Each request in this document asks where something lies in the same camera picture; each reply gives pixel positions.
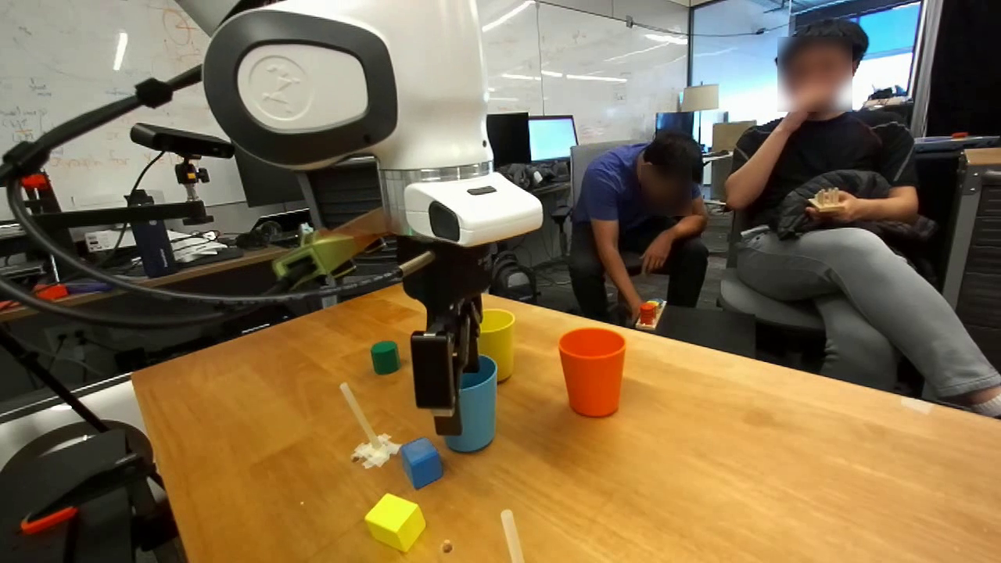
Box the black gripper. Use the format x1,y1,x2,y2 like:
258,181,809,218
397,235,493,436

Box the blue plastic cup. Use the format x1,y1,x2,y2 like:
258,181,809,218
445,354,499,457

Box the orange plastic cup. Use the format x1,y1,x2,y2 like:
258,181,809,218
557,325,629,421

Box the yellow plastic cup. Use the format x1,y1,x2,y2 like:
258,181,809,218
476,306,520,383

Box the green cylinder block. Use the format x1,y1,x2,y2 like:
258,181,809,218
369,338,402,379

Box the blue cube block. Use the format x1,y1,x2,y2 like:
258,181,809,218
397,435,448,492

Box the yellow cube block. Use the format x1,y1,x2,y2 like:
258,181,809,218
362,492,428,554

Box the dark computer monitor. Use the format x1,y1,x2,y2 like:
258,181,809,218
484,110,534,170

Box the person in blue shirt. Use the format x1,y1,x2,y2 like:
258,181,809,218
567,130,714,328

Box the lit computer monitor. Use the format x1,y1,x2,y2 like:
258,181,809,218
526,113,579,164

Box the wooden office desk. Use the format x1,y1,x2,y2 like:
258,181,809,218
0,240,315,325

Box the wide black monitor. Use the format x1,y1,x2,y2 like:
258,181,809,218
230,153,315,209

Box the white paper pile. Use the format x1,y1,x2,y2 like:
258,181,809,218
166,229,230,267

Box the small blue-lit monitor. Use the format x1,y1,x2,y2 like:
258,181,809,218
655,110,696,137

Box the white lamp shade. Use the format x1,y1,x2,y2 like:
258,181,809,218
683,82,721,115

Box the person in black shirt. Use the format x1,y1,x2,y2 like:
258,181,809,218
715,12,1001,420

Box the wooden toy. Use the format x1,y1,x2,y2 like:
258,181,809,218
809,187,852,214

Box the black tripod leg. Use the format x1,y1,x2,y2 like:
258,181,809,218
0,325,108,430

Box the black jacket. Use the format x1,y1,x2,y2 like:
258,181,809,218
777,170,934,244

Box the grey cabinet with wooden top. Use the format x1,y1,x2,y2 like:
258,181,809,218
942,143,1001,317

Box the wrist camera on green mount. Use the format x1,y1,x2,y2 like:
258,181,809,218
272,205,436,287

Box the black camera on stand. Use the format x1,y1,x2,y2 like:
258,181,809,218
129,117,239,203

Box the black clamp with red handle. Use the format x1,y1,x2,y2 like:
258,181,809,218
0,420,188,563

